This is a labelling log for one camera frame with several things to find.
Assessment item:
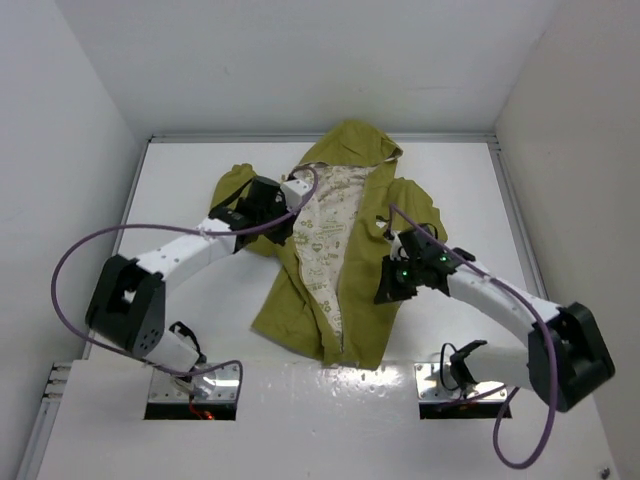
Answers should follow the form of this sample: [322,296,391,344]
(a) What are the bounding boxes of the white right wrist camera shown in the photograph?
[384,230,408,261]

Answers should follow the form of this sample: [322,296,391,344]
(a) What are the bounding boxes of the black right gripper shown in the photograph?
[374,255,422,304]

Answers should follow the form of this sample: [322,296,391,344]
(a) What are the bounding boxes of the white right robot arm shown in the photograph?
[374,225,616,412]

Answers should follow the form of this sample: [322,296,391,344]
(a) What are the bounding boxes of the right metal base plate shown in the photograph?
[414,362,508,404]

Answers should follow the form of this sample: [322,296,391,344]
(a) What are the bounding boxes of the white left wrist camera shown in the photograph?
[280,179,313,211]

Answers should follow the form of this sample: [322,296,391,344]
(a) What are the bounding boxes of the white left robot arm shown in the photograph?
[85,176,310,375]

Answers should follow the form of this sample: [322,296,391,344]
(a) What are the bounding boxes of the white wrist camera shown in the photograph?
[280,179,313,211]
[384,230,408,261]

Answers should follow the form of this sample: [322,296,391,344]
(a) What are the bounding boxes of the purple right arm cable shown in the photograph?
[383,202,557,469]

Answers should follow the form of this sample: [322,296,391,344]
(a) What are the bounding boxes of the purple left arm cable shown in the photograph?
[50,165,321,389]

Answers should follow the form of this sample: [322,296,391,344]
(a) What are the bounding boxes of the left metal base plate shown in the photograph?
[147,361,243,406]

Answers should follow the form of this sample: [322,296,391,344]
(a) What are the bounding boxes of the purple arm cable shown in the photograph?
[50,165,321,389]
[383,202,557,469]

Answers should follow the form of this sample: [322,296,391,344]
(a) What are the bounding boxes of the metal base plate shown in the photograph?
[147,361,243,406]
[414,362,508,404]

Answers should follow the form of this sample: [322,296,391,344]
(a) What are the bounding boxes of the olive green hooded jacket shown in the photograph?
[207,119,447,370]

